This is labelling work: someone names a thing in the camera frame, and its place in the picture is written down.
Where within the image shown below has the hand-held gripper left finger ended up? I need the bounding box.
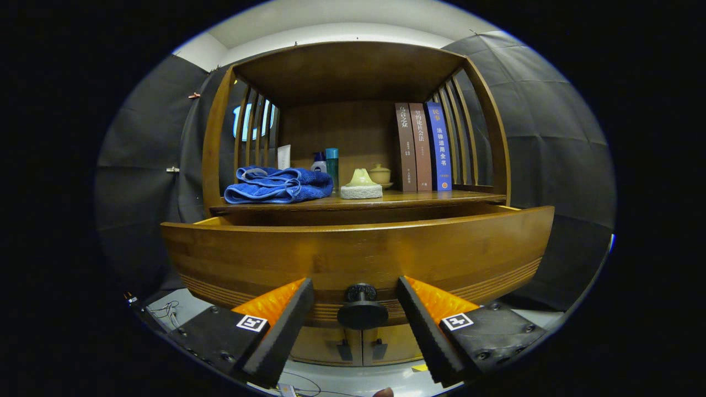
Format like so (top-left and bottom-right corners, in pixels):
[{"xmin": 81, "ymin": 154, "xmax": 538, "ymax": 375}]
[{"xmin": 168, "ymin": 277, "xmax": 315, "ymax": 389}]

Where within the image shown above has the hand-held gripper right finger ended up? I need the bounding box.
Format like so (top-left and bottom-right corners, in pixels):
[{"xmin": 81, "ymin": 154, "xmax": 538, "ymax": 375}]
[{"xmin": 397, "ymin": 276, "xmax": 548, "ymax": 388}]

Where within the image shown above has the black round drawer knob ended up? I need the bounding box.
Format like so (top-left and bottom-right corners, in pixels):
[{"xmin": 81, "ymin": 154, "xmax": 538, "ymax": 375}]
[{"xmin": 337, "ymin": 283, "xmax": 389, "ymax": 330}]

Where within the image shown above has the wooden drawer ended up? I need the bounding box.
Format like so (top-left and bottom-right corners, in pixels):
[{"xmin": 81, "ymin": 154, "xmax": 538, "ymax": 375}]
[{"xmin": 160, "ymin": 205, "xmax": 555, "ymax": 326}]

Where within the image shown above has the wooden cabinet door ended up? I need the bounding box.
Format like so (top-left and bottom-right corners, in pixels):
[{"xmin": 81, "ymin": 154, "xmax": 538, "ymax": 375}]
[
  {"xmin": 290, "ymin": 325, "xmax": 363, "ymax": 367},
  {"xmin": 362, "ymin": 323, "xmax": 425, "ymax": 366}
]

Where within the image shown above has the wooden countertop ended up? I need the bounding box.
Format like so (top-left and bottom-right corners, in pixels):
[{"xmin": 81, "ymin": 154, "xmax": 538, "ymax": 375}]
[{"xmin": 210, "ymin": 189, "xmax": 507, "ymax": 216}]

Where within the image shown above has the wooden cabinet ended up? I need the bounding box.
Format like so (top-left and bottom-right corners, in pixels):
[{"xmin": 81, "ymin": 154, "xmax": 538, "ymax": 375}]
[{"xmin": 160, "ymin": 40, "xmax": 555, "ymax": 367}]

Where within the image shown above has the blue towel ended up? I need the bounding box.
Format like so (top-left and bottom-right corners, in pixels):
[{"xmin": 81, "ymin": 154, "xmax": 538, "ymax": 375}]
[{"xmin": 224, "ymin": 166, "xmax": 334, "ymax": 205}]

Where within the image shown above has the yellow lidded teacup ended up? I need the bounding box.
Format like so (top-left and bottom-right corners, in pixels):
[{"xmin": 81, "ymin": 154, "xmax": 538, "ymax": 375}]
[{"xmin": 368, "ymin": 163, "xmax": 394, "ymax": 190}]

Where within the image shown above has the teal bottle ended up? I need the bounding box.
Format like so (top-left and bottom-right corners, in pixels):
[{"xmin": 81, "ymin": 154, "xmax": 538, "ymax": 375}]
[{"xmin": 325, "ymin": 148, "xmax": 340, "ymax": 194}]

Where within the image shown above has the reddish brown book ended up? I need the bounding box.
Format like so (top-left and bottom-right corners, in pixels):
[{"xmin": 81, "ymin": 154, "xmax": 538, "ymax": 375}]
[{"xmin": 409, "ymin": 103, "xmax": 433, "ymax": 192}]

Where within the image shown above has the blue book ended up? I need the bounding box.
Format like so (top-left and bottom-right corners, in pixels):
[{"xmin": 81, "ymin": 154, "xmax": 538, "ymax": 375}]
[{"xmin": 425, "ymin": 101, "xmax": 453, "ymax": 191}]

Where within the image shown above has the dark brown book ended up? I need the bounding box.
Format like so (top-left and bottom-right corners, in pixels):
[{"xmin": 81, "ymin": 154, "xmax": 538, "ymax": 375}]
[{"xmin": 394, "ymin": 103, "xmax": 418, "ymax": 192}]

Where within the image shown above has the tangle of thin cables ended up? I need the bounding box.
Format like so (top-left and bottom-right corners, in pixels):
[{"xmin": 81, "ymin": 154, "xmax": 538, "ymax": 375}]
[{"xmin": 146, "ymin": 301, "xmax": 180, "ymax": 329}]

